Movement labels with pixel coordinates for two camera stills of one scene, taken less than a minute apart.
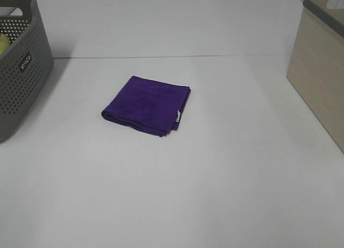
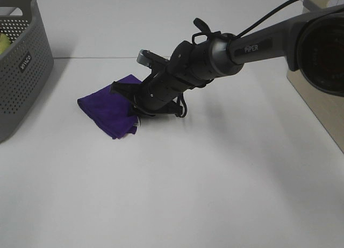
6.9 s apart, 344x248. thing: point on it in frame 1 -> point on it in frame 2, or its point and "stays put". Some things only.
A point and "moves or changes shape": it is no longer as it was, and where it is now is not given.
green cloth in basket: [5, 43] stays put
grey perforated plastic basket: [26, 56] stays put
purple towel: [149, 105] moves or changes shape
